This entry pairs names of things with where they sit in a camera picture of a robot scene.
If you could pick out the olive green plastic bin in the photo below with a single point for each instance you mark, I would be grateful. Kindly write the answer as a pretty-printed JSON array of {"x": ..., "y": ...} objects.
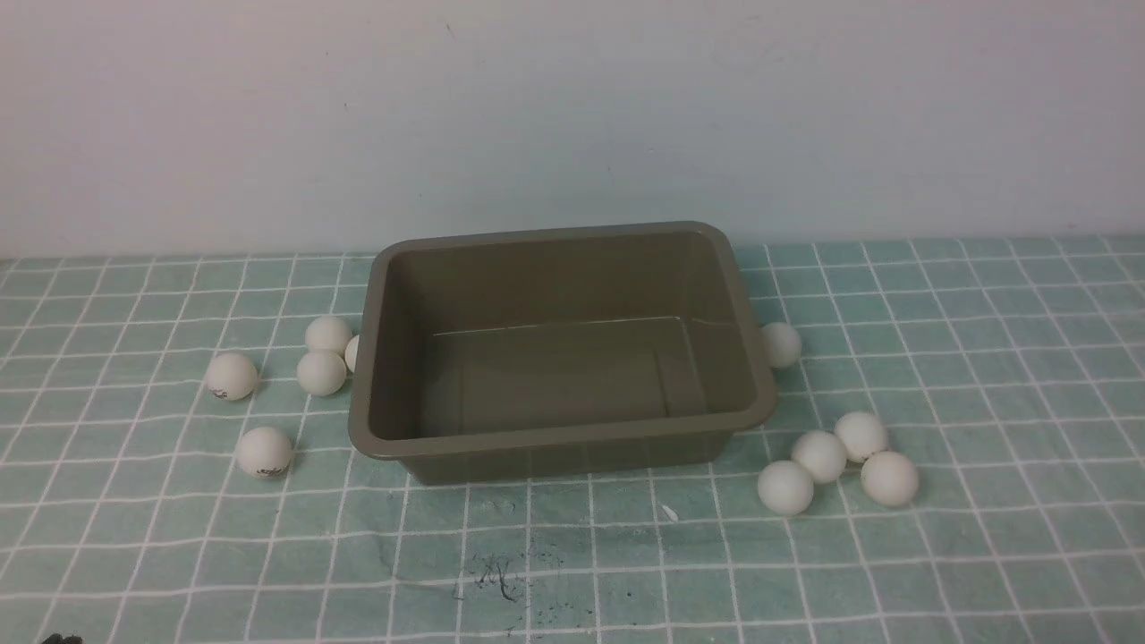
[{"x": 542, "y": 354}]

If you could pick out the white ping-pong ball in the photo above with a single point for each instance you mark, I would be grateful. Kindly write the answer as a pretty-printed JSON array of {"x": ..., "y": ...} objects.
[
  {"x": 321, "y": 373},
  {"x": 890, "y": 479},
  {"x": 782, "y": 344},
  {"x": 264, "y": 452},
  {"x": 231, "y": 376},
  {"x": 862, "y": 434},
  {"x": 786, "y": 488},
  {"x": 822, "y": 455},
  {"x": 328, "y": 334},
  {"x": 350, "y": 353}
]

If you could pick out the teal checkered table cloth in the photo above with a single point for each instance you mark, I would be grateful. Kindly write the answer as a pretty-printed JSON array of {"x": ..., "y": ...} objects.
[{"x": 1008, "y": 370}]

